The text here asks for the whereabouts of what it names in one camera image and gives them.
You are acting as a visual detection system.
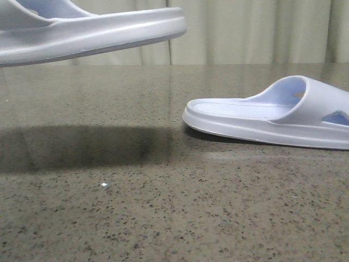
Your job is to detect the pale green curtain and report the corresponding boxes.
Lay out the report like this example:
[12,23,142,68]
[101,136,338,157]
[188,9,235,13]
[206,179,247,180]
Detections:
[0,0,349,68]

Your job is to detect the light blue slipper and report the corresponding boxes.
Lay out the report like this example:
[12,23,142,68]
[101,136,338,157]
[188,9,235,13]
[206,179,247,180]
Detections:
[1,1,187,67]
[183,75,348,150]

